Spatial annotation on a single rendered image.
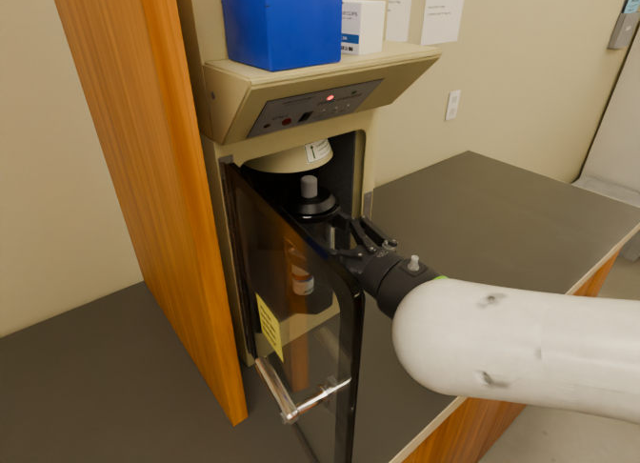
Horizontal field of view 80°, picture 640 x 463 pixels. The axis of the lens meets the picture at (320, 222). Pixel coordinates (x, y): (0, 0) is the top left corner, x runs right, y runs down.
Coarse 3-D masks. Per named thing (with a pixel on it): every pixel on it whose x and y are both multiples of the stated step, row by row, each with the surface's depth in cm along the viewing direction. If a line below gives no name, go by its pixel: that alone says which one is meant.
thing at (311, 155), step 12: (312, 144) 66; (324, 144) 69; (264, 156) 65; (276, 156) 65; (288, 156) 65; (300, 156) 65; (312, 156) 66; (324, 156) 68; (252, 168) 66; (264, 168) 65; (276, 168) 65; (288, 168) 65; (300, 168) 65; (312, 168) 66
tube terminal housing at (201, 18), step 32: (192, 0) 43; (384, 0) 59; (192, 32) 45; (224, 32) 46; (384, 32) 62; (192, 64) 48; (320, 128) 62; (352, 128) 67; (224, 224) 59; (224, 256) 65
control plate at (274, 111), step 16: (304, 96) 47; (320, 96) 49; (336, 96) 51; (352, 96) 54; (272, 112) 47; (288, 112) 49; (304, 112) 52; (336, 112) 57; (256, 128) 49; (272, 128) 51; (288, 128) 54
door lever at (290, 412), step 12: (264, 360) 46; (264, 372) 45; (276, 384) 43; (276, 396) 42; (288, 396) 42; (312, 396) 42; (324, 396) 42; (288, 408) 41; (300, 408) 41; (312, 408) 42; (288, 420) 40
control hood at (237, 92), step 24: (384, 48) 55; (408, 48) 55; (432, 48) 55; (216, 72) 44; (240, 72) 41; (264, 72) 41; (288, 72) 41; (312, 72) 43; (336, 72) 45; (360, 72) 48; (384, 72) 52; (408, 72) 56; (216, 96) 46; (240, 96) 41; (264, 96) 42; (288, 96) 45; (384, 96) 61; (216, 120) 48; (240, 120) 45
